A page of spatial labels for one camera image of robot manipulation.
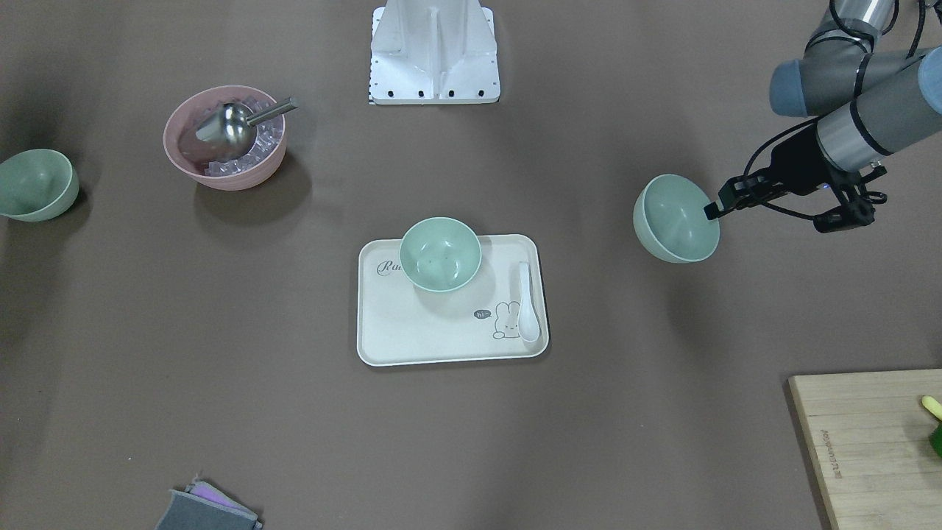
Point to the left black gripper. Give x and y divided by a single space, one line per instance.
796 166

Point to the green bowl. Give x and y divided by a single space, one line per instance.
671 223
440 254
37 185

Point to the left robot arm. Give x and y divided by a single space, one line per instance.
858 107

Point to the white ceramic spoon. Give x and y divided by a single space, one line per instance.
528 324

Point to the bamboo cutting board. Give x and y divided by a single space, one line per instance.
869 442

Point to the green bowl on tray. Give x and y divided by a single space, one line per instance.
440 254

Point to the yellow plastic knife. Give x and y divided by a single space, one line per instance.
933 406

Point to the green lime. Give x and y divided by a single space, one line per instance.
935 440

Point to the cream serving tray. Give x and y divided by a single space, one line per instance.
400 324

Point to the metal ice scoop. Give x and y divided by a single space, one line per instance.
230 132

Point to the pink bowl with ice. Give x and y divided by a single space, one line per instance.
260 161

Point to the grey and purple cloths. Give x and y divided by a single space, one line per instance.
202 505

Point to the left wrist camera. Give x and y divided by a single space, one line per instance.
856 204

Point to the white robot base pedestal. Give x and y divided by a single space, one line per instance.
433 53

